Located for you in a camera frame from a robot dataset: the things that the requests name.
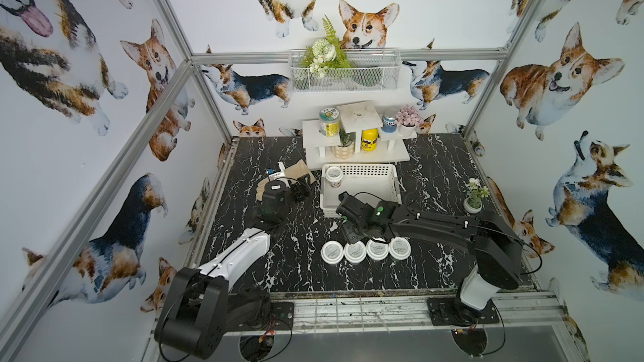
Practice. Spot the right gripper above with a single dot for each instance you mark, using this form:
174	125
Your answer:
350	226

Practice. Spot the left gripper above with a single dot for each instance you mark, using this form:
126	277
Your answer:
294	190

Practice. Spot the yogurt cup back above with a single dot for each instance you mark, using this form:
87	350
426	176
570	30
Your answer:
334	175
351	233

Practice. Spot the yogurt cup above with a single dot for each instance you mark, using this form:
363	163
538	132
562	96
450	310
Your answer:
332	253
351	233
355	253
377	250
334	175
399	248

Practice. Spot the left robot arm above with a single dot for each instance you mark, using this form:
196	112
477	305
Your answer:
200	309

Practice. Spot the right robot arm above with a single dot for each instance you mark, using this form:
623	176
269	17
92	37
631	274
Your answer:
498	251

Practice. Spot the white plastic basket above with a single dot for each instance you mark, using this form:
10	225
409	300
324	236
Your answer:
370	182

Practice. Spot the woven pot green plant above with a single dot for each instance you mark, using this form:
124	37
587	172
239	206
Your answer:
346	149

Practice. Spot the yellow jar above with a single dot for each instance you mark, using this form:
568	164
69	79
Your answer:
369	140

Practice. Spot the white tiered shelf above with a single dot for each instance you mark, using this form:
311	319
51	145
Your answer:
354	119

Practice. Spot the green yellow tin can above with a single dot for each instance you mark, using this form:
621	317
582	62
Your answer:
329	119

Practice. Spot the blue white can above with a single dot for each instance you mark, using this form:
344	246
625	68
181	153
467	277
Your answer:
389	120

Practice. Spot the pink flower pot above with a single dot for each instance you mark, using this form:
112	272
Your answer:
408	118

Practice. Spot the small white flower pot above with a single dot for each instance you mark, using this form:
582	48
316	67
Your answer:
476	193

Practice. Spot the green fern white flowers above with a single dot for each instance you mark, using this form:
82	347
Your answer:
326	58

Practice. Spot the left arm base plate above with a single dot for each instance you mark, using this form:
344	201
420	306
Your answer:
269	316

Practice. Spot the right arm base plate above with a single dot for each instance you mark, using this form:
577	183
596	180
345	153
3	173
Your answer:
451	312

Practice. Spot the white wire wall basket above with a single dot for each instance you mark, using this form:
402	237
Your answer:
371	70

